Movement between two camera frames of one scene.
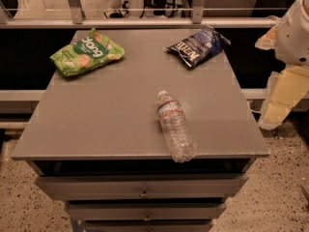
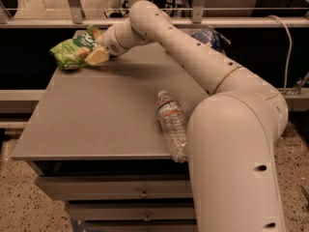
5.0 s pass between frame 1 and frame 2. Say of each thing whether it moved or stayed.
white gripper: moved
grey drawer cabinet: stayed
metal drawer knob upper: stayed
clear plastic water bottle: stayed
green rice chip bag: moved
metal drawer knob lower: stayed
